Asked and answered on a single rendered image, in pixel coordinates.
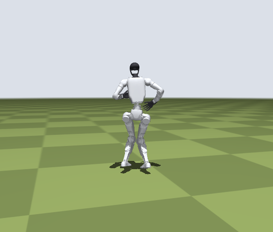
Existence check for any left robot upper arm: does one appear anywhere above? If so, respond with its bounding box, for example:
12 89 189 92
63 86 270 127
112 79 127 100

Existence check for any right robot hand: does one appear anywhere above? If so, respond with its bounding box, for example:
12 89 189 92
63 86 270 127
143 101 157 111

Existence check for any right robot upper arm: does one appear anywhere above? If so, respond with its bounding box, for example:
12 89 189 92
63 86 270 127
144 78 164 95

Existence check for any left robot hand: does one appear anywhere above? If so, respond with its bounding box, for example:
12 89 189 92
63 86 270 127
121 90 129 99

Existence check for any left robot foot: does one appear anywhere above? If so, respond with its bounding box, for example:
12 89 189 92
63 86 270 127
121 161 132 167

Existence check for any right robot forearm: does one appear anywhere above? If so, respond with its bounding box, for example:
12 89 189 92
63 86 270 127
152 94 163 103

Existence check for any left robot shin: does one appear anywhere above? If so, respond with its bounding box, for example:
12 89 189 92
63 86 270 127
123 136 134 162

